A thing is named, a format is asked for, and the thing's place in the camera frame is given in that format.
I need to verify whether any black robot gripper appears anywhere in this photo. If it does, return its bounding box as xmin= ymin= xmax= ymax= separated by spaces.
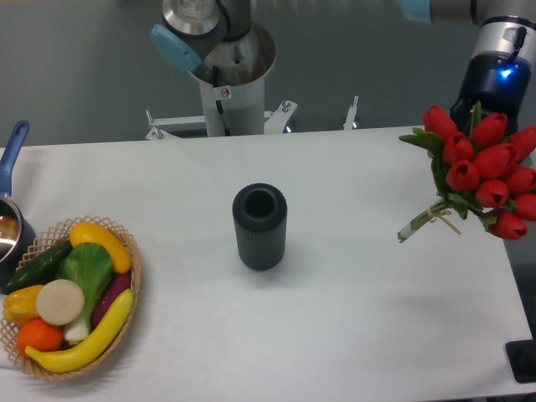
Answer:
xmin=450 ymin=54 xmax=532 ymax=135

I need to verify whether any red tulip bouquet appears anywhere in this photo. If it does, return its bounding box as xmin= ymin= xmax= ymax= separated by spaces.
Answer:
xmin=397 ymin=105 xmax=535 ymax=242

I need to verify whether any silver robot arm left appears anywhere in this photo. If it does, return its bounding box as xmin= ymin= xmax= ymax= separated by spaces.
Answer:
xmin=150 ymin=1 xmax=276 ymax=137

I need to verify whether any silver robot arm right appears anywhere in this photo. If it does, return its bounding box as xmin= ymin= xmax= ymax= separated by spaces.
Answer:
xmin=402 ymin=1 xmax=535 ymax=134

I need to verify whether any dark grey ribbed vase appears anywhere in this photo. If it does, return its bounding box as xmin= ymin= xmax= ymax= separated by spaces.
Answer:
xmin=232 ymin=183 xmax=288 ymax=271

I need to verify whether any black device at table edge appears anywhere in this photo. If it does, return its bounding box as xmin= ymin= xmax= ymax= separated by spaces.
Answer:
xmin=505 ymin=339 xmax=535 ymax=384

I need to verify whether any purple sweet potato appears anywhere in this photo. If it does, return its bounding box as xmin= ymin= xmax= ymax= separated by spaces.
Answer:
xmin=91 ymin=273 xmax=131 ymax=329

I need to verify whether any yellow squash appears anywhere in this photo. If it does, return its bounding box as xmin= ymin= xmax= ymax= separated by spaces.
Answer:
xmin=69 ymin=222 xmax=131 ymax=274

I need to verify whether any green lettuce stalk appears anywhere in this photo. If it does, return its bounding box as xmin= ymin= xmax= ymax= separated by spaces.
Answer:
xmin=55 ymin=243 xmax=113 ymax=346

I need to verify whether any woven wicker basket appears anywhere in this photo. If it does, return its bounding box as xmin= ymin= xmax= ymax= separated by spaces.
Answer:
xmin=1 ymin=215 xmax=142 ymax=381

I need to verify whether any beige round disc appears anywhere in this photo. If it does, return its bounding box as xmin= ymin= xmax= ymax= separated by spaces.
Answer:
xmin=36 ymin=279 xmax=85 ymax=326

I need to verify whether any dark green cucumber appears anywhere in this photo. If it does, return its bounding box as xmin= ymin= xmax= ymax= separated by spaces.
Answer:
xmin=1 ymin=241 xmax=73 ymax=295

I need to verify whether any yellow banana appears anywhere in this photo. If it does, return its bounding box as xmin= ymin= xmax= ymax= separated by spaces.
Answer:
xmin=25 ymin=289 xmax=134 ymax=374

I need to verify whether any orange fruit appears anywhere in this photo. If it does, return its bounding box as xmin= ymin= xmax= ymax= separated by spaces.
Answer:
xmin=17 ymin=318 xmax=64 ymax=355

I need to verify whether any yellow bell pepper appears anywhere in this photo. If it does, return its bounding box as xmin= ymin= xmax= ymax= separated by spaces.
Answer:
xmin=3 ymin=285 xmax=44 ymax=326

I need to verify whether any white metal mounting frame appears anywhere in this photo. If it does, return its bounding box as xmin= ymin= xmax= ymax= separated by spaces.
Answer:
xmin=145 ymin=95 xmax=360 ymax=141

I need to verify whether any blue handled saucepan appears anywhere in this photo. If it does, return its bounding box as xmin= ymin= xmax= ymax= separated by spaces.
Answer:
xmin=1 ymin=121 xmax=36 ymax=285

